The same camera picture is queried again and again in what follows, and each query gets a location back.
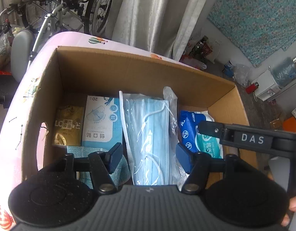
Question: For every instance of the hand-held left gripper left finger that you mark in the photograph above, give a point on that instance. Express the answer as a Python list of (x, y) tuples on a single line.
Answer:
[(115, 152)]

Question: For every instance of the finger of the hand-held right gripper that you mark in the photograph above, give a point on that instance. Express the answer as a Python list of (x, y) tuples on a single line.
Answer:
[(210, 130)]

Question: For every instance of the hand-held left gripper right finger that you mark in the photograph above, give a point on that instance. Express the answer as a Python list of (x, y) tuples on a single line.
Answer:
[(183, 154)]

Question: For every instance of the blue white wet wipes pack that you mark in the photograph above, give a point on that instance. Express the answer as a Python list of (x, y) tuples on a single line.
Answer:
[(189, 130)]

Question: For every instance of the white blue bandage box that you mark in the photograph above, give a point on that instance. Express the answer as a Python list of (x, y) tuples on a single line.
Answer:
[(100, 125)]

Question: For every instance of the light blue checked towel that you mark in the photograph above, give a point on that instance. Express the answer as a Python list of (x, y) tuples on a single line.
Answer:
[(83, 151)]

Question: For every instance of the clear bag of face masks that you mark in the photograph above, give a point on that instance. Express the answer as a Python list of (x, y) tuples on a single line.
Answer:
[(148, 137)]

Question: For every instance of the gold foil packet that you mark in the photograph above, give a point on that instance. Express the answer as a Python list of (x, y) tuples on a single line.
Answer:
[(68, 125)]

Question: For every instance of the brown cardboard box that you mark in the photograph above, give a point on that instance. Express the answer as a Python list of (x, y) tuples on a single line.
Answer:
[(138, 77)]

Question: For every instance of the orange flat box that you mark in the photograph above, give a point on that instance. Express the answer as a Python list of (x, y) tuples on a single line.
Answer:
[(292, 125)]

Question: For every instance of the small red bottle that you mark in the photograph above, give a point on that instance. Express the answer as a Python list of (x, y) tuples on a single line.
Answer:
[(251, 87)]

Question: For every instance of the clear plastic bag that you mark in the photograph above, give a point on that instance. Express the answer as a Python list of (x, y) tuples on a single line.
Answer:
[(241, 74)]

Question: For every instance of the blue water jug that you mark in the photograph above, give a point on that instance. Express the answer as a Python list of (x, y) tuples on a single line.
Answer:
[(285, 72)]

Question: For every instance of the teal floral cloth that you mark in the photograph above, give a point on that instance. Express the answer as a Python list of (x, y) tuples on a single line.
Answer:
[(258, 16)]

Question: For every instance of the grey white curtain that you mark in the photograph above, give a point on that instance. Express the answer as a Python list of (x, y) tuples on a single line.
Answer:
[(157, 12)]

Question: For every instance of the red plastic bag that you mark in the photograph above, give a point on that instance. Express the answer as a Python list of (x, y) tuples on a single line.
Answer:
[(1, 72)]

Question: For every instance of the clear bag of goods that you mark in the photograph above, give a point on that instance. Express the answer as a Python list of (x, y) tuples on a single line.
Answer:
[(1, 53)]

